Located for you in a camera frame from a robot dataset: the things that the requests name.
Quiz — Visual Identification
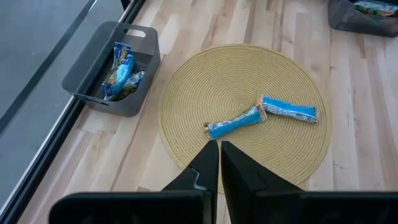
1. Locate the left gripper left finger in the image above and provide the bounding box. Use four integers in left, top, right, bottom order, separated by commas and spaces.
162, 139, 220, 192

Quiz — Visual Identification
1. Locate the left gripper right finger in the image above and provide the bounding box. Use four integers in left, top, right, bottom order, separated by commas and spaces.
220, 140, 301, 224

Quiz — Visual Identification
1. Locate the light blue granola bar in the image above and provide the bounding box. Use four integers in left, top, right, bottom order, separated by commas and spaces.
203, 105, 268, 141
256, 92, 321, 124

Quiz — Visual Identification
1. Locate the dark blue yellow granola bar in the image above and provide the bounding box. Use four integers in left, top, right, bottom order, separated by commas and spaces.
100, 42, 136, 97

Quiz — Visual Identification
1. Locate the round woven straw placemat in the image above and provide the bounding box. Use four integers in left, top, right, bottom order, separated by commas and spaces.
158, 44, 331, 194

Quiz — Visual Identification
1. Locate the grey plastic bin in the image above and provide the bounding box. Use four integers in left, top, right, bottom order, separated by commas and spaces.
61, 21, 161, 118
327, 0, 398, 38

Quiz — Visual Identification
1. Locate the black aluminium table frame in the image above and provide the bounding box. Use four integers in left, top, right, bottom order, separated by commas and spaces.
0, 0, 147, 224

